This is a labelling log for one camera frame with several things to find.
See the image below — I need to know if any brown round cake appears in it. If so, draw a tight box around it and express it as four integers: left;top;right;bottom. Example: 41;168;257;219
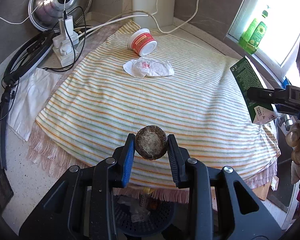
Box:
134;125;168;160

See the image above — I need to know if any green white milk carton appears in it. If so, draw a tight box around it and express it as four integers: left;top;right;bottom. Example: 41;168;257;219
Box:
230;56;277;125

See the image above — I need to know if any white paper wrapper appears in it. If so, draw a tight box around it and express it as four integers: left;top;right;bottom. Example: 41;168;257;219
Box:
123;57;175;79

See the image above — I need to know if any red white yogurt cup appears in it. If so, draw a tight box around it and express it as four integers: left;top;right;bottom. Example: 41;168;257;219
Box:
127;28;157;57

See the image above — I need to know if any clear plastic bag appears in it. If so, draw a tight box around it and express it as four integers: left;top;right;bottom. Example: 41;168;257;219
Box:
117;196;150;223

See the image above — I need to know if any blue trash basket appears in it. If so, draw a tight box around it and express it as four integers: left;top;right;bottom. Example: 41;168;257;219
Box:
114;195;176;237

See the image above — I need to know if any gloved right hand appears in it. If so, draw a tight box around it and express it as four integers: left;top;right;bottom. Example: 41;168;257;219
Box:
285;122;300;184

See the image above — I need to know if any striped yellow cloth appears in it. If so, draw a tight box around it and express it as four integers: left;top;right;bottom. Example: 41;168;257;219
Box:
35;19;281;188

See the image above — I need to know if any green dish soap bottle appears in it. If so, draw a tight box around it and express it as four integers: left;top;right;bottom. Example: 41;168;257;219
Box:
239;5;269;55

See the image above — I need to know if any white paper sheet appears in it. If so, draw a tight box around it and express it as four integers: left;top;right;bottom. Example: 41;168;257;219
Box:
8;68;61;141

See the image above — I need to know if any white power strip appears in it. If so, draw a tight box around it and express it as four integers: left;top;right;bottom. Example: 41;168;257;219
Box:
52;15;79;67

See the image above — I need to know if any white cutting board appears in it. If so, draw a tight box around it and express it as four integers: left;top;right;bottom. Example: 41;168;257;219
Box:
132;0;175;29

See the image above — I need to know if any steel pot lid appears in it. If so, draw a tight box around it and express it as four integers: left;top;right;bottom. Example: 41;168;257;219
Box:
28;0;93;31

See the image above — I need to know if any white power cable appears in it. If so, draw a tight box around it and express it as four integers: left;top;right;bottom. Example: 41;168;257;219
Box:
0;0;207;41

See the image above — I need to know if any black ring light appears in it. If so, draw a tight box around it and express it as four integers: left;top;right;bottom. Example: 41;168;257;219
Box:
0;30;55;169

